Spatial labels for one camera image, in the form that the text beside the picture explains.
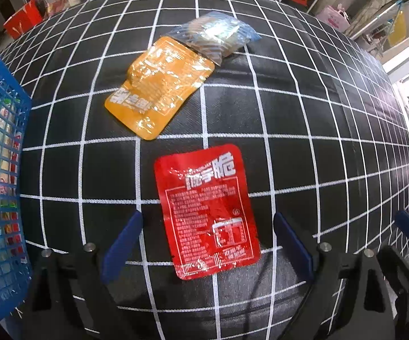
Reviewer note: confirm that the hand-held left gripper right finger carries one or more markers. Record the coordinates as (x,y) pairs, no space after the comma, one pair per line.
(293,248)

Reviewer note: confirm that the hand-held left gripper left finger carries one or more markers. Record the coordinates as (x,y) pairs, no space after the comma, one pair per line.
(123,248)

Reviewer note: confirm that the red snack packet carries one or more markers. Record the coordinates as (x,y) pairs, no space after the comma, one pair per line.
(204,212)

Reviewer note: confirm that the orange snack packet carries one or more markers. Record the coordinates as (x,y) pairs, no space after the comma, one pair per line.
(155,88)

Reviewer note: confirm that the blue plastic basket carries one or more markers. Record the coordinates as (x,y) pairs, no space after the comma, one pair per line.
(16,95)

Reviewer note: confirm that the clear grey-blue snack packet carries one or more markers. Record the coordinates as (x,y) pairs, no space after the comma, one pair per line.
(215,32)

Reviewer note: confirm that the black checked tablecloth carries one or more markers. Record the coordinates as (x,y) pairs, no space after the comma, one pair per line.
(296,131)

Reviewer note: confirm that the yellow hanging bag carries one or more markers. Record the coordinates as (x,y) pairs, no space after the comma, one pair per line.
(400,30)

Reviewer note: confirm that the pink bag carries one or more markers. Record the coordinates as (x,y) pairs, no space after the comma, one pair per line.
(334,18)

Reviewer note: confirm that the red box on floor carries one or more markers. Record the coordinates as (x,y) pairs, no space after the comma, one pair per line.
(22,23)

